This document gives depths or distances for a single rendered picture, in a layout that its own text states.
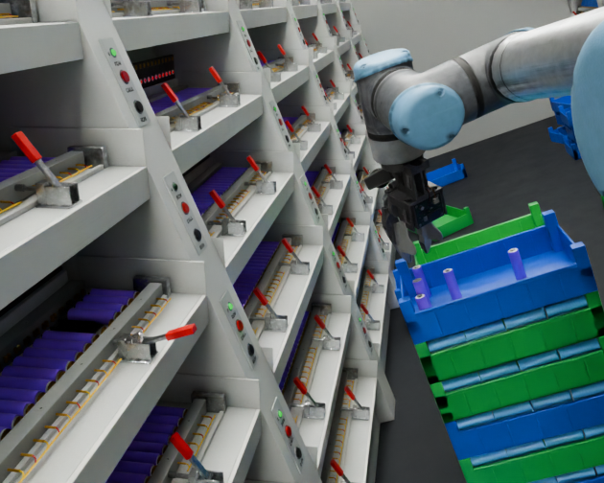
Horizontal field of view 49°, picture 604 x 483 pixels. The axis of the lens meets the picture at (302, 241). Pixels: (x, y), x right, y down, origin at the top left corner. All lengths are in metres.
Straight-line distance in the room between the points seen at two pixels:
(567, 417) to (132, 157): 0.82
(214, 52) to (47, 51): 0.79
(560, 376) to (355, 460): 0.53
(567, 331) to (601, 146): 0.75
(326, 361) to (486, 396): 0.43
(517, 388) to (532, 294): 0.17
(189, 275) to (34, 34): 0.36
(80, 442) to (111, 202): 0.28
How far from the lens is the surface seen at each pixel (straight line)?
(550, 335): 1.14
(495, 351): 1.14
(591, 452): 1.28
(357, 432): 1.58
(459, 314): 1.10
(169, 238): 0.93
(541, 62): 0.80
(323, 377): 1.43
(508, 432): 1.22
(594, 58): 0.40
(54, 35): 0.86
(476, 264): 1.28
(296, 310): 1.29
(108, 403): 0.73
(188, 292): 0.95
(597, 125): 0.41
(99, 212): 0.78
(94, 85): 0.91
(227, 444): 0.95
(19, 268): 0.65
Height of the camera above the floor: 0.99
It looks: 15 degrees down
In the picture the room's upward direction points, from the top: 23 degrees counter-clockwise
